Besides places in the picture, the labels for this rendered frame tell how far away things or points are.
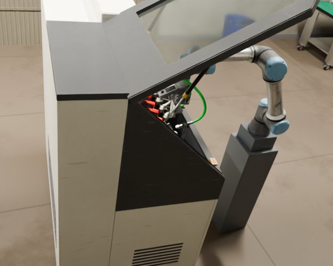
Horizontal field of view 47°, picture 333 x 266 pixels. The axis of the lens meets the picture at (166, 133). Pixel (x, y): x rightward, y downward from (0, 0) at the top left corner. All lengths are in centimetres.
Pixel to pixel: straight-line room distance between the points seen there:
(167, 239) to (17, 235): 113
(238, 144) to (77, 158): 126
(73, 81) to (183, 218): 104
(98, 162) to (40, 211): 138
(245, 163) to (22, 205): 166
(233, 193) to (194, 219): 60
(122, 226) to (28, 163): 152
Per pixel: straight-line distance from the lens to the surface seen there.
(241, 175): 266
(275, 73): 213
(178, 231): 229
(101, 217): 202
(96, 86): 156
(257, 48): 222
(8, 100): 421
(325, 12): 622
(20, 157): 351
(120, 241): 222
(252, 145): 255
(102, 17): 214
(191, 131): 234
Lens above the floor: 231
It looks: 37 degrees down
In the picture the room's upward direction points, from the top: 11 degrees clockwise
